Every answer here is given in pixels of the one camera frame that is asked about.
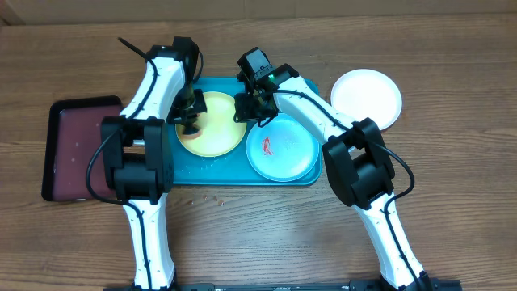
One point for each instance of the teal plastic serving tray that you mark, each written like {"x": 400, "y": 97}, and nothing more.
{"x": 232, "y": 168}

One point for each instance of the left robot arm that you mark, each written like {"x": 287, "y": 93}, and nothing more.
{"x": 137, "y": 155}

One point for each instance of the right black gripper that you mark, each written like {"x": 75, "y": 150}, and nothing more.
{"x": 241, "y": 106}

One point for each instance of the white plastic plate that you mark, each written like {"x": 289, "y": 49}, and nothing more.
{"x": 368, "y": 93}

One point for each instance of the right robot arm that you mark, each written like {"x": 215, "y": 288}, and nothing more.
{"x": 359, "y": 165}

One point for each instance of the light blue plastic plate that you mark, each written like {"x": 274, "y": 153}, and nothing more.
{"x": 282, "y": 151}

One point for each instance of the dark red black-rimmed tray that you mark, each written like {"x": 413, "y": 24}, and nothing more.
{"x": 73, "y": 137}

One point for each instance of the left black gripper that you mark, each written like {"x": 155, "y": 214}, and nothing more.
{"x": 193, "y": 117}

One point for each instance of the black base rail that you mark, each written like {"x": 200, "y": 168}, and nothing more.
{"x": 352, "y": 285}

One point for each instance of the yellow-green plastic plate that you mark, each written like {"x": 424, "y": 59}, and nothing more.
{"x": 219, "y": 133}

